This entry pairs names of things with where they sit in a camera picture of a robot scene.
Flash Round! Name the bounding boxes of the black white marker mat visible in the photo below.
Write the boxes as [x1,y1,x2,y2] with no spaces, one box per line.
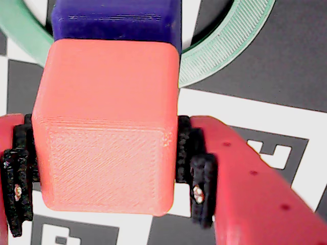
[0,0,327,245]

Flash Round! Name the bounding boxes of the green ring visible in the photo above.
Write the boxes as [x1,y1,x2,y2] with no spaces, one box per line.
[0,0,276,89]

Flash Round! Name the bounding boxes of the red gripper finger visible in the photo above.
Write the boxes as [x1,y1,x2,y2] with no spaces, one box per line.
[176,115,327,245]
[0,113,39,245]

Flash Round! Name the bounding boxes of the orange cube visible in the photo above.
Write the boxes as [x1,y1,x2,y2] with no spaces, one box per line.
[32,39,181,217]

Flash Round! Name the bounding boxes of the blue cube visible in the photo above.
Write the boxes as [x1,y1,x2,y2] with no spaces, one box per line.
[51,0,182,56]

